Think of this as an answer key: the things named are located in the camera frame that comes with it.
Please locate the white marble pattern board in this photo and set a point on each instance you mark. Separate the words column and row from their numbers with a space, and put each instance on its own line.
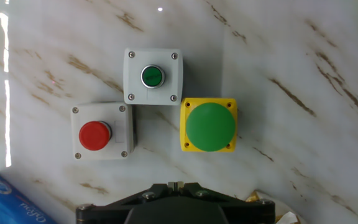
column 291, row 93

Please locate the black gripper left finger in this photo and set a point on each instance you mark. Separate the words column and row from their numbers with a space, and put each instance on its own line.
column 141, row 199

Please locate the yellow box large green button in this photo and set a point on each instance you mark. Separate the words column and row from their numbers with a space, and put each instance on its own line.
column 210, row 127

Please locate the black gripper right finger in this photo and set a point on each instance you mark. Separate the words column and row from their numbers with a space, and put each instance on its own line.
column 216, row 199

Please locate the grey box with red button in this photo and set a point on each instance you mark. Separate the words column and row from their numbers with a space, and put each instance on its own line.
column 94, row 136

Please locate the blue tissue pack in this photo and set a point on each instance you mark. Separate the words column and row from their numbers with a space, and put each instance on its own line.
column 5, row 202

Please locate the grey box small green button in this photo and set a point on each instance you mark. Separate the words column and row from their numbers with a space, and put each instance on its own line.
column 151, row 76

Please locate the gold foil packet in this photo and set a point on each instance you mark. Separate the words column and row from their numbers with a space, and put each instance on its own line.
column 253, row 196

